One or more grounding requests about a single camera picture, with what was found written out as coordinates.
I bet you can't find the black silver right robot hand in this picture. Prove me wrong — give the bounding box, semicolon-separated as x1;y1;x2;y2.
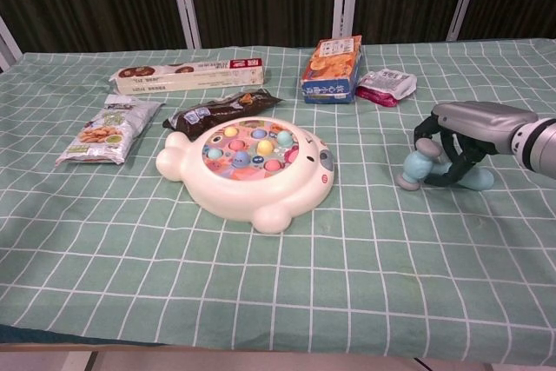
412;100;539;188

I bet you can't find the fish-shaped fishing game toy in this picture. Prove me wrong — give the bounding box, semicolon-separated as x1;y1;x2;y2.
155;116;336;234

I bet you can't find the small red white snack packet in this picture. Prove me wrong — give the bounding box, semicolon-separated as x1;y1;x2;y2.
354;68;418;109

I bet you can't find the orange blue cracker box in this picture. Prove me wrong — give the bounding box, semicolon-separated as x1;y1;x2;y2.
300;35;364;105

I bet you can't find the green checkered tablecloth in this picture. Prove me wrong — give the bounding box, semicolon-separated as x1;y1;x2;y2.
0;38;556;354

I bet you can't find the dark brown snack wrapper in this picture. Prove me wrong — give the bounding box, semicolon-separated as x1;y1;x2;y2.
162;87;284;132

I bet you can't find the long cream cookie box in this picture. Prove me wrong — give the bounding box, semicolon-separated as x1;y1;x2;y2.
108;56;266;96

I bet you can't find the silver nut snack bag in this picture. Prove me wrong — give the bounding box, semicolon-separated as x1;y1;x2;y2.
55;93;166;167

